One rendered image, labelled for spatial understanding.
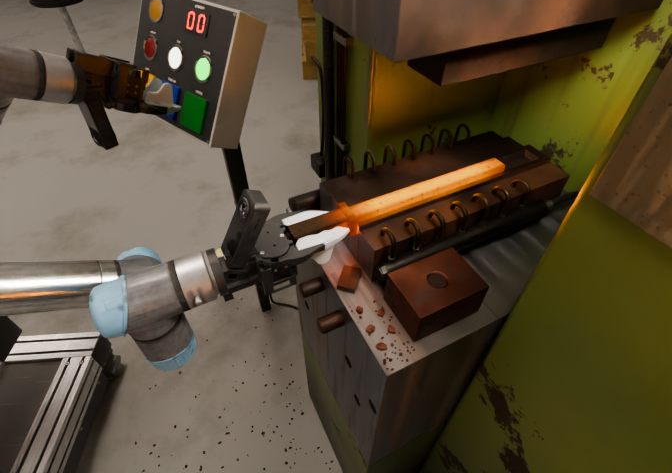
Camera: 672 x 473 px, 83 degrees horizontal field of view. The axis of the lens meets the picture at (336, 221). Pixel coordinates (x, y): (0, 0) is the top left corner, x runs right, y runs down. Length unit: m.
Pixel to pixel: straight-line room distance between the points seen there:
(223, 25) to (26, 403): 1.26
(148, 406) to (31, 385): 0.36
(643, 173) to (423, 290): 0.29
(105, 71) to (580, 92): 0.84
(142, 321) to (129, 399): 1.13
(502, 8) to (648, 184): 0.22
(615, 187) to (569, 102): 0.48
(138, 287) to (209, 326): 1.18
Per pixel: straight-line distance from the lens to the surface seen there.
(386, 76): 0.75
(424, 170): 0.74
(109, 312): 0.57
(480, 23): 0.47
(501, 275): 0.70
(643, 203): 0.41
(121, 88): 0.80
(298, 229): 0.58
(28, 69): 0.74
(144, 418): 1.64
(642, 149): 0.40
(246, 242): 0.53
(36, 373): 1.64
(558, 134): 0.90
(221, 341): 1.68
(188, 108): 0.93
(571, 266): 0.51
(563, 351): 0.58
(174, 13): 1.02
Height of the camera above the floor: 1.42
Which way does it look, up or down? 44 degrees down
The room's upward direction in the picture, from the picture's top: straight up
